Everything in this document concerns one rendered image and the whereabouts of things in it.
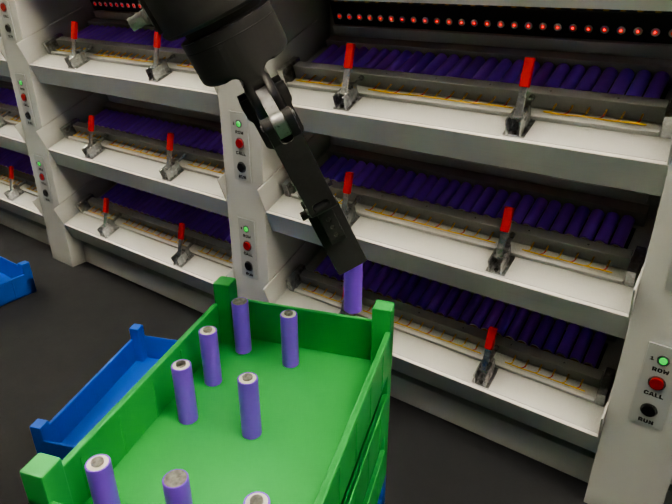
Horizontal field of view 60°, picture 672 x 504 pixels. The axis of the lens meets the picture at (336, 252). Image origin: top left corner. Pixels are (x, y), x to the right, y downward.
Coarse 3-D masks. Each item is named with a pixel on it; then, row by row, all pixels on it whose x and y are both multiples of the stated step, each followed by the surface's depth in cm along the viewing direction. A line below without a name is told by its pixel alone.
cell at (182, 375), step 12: (180, 360) 53; (180, 372) 52; (192, 372) 54; (180, 384) 53; (192, 384) 54; (180, 396) 54; (192, 396) 54; (180, 408) 54; (192, 408) 55; (180, 420) 55; (192, 420) 55
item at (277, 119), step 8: (264, 88) 44; (264, 96) 44; (264, 104) 43; (272, 104) 43; (272, 112) 43; (280, 112) 42; (272, 120) 42; (280, 120) 42; (280, 128) 43; (288, 128) 43; (280, 136) 43
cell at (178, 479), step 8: (168, 472) 42; (176, 472) 42; (184, 472) 42; (168, 480) 41; (176, 480) 41; (184, 480) 41; (168, 488) 40; (176, 488) 40; (184, 488) 41; (168, 496) 41; (176, 496) 41; (184, 496) 41
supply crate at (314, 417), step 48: (192, 336) 61; (336, 336) 64; (384, 336) 59; (144, 384) 53; (288, 384) 60; (336, 384) 60; (384, 384) 61; (96, 432) 47; (144, 432) 54; (192, 432) 54; (240, 432) 54; (288, 432) 54; (336, 432) 54; (48, 480) 40; (144, 480) 49; (192, 480) 49; (240, 480) 49; (288, 480) 49; (336, 480) 45
